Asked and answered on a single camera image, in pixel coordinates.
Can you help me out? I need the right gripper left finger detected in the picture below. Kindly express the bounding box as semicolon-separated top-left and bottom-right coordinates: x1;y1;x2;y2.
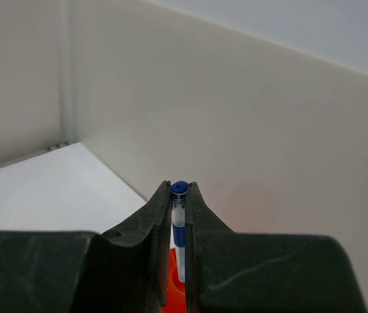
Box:
0;181;171;312

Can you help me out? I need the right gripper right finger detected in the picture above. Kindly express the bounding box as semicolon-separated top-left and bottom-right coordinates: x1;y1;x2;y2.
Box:
185;183;367;312

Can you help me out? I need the blue pen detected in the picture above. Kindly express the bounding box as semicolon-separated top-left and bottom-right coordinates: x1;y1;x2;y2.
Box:
170;181;189;283

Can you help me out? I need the orange round compartment container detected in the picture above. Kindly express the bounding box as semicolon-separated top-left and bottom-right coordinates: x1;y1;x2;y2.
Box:
161;248;187;313

